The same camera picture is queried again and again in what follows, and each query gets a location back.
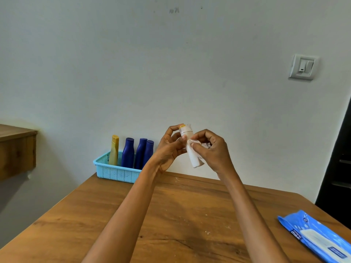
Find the person's right hand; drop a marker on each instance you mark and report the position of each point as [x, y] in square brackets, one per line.
[216, 156]

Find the person's left hand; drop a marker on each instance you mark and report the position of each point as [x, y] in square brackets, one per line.
[167, 154]

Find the slim dark blue bottle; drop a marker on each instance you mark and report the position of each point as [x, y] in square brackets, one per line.
[139, 153]
[148, 150]

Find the white wipe cloth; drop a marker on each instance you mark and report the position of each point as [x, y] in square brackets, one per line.
[192, 142]

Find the wide dark blue bottle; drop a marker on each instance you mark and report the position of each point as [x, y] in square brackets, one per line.
[127, 153]

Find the beige bottle with white cap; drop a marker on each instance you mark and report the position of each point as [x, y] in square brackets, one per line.
[113, 157]

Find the yellow bottle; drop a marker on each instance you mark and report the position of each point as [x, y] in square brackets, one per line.
[115, 139]

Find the light blue plastic basket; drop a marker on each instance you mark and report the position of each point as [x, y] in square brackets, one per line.
[115, 172]

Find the blue wet wipes pack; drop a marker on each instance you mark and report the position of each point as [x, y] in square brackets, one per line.
[304, 225]

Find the person's left forearm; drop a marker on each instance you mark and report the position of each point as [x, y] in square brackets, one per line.
[123, 224]

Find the person's right forearm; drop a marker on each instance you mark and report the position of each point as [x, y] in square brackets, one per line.
[255, 224]

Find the wooden table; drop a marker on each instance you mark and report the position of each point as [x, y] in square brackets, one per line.
[186, 224]

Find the black door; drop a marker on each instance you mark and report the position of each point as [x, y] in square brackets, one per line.
[336, 175]

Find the wooden side desk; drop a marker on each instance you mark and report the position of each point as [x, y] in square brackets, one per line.
[16, 153]

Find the grey wall light switch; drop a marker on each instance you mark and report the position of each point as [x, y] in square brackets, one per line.
[303, 67]

